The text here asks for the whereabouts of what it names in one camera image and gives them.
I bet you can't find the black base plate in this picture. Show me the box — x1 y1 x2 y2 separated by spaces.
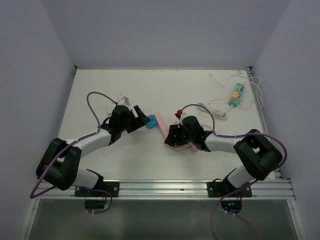
206 179 253 198
74 180 120 198

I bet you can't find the blue plug adapter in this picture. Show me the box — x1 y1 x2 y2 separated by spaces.
145 114 158 129

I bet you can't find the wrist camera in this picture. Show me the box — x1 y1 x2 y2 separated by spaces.
117 96 130 108
174 109 187 121

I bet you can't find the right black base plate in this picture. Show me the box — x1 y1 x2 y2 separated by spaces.
206 179 253 198

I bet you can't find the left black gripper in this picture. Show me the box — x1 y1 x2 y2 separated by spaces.
119 105 151 133

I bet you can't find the thin white cable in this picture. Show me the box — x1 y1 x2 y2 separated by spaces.
208 72 264 108

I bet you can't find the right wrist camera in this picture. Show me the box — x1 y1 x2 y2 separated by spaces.
174 109 187 121

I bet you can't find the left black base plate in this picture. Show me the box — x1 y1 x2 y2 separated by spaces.
74 180 120 198

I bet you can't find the pink power strip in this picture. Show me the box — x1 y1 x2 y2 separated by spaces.
154 112 197 153

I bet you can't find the aluminium rail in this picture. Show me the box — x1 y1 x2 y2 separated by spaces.
32 179 293 200

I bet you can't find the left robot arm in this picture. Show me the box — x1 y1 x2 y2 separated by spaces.
36 105 150 197

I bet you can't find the white plug adapter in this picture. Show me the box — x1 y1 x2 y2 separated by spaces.
105 106 113 117

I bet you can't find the teal power strip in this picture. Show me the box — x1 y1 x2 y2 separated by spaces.
228 82 245 108

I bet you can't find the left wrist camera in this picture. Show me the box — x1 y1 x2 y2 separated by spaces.
117 96 130 108

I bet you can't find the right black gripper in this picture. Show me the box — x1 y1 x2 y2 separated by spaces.
164 124 195 147

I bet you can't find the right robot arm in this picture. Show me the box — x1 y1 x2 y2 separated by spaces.
164 115 283 197

